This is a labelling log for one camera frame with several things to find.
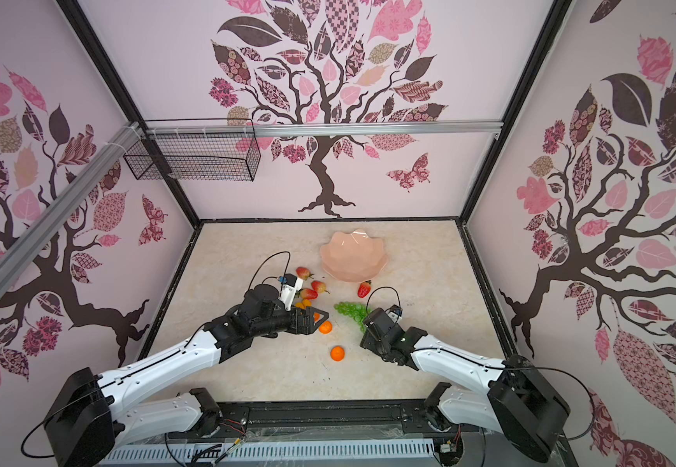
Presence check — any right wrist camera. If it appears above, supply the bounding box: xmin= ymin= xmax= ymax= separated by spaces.
xmin=386 ymin=305 xmax=403 ymax=323

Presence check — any black wire basket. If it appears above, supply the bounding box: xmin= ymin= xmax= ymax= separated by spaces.
xmin=124 ymin=117 xmax=261 ymax=182

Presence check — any left aluminium rail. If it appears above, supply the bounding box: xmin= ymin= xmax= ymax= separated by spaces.
xmin=0 ymin=122 xmax=142 ymax=298

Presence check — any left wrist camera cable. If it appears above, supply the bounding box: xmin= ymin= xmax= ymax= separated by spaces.
xmin=246 ymin=250 xmax=292 ymax=292

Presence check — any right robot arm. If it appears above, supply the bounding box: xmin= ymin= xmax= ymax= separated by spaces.
xmin=360 ymin=307 xmax=571 ymax=463

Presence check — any black base frame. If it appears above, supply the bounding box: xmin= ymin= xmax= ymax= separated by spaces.
xmin=95 ymin=398 xmax=578 ymax=467

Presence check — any aluminium rail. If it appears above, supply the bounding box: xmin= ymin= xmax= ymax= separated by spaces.
xmin=0 ymin=122 xmax=142 ymax=298
xmin=145 ymin=120 xmax=503 ymax=137

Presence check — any lone orange front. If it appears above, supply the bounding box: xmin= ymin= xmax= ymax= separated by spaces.
xmin=330 ymin=346 xmax=346 ymax=362

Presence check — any lone red strawberry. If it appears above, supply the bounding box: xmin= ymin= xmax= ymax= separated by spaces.
xmin=357 ymin=280 xmax=372 ymax=299

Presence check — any green grape bunch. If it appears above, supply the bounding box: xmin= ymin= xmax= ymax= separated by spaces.
xmin=334 ymin=302 xmax=369 ymax=333

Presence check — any pink leaf-shaped bowl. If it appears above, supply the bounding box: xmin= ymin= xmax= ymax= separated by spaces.
xmin=320 ymin=230 xmax=388 ymax=283

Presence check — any back aluminium rail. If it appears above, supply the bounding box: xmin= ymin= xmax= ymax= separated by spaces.
xmin=145 ymin=120 xmax=503 ymax=137

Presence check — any right cluster red strawberry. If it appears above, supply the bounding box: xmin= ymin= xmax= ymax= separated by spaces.
xmin=312 ymin=280 xmax=328 ymax=295

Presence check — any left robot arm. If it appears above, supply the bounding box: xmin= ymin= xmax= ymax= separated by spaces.
xmin=42 ymin=285 xmax=329 ymax=466

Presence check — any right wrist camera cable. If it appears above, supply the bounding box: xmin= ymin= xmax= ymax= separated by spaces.
xmin=365 ymin=285 xmax=403 ymax=311

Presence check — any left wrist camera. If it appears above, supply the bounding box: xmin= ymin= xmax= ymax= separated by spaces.
xmin=279 ymin=274 xmax=304 ymax=311

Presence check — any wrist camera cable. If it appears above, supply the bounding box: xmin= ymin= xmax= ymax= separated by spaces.
xmin=246 ymin=250 xmax=292 ymax=292
xmin=365 ymin=285 xmax=403 ymax=311

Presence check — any top red strawberry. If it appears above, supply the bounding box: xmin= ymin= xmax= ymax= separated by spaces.
xmin=296 ymin=267 xmax=314 ymax=280

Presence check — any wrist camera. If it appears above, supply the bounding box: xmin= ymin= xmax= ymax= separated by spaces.
xmin=279 ymin=274 xmax=304 ymax=311
xmin=386 ymin=305 xmax=403 ymax=323

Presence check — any pale red strawberry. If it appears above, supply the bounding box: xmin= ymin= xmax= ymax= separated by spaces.
xmin=299 ymin=288 xmax=318 ymax=300

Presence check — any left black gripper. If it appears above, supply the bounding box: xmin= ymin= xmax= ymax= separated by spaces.
xmin=252 ymin=304 xmax=329 ymax=338

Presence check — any white slotted cable duct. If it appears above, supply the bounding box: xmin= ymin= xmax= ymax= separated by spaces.
xmin=100 ymin=439 xmax=438 ymax=466

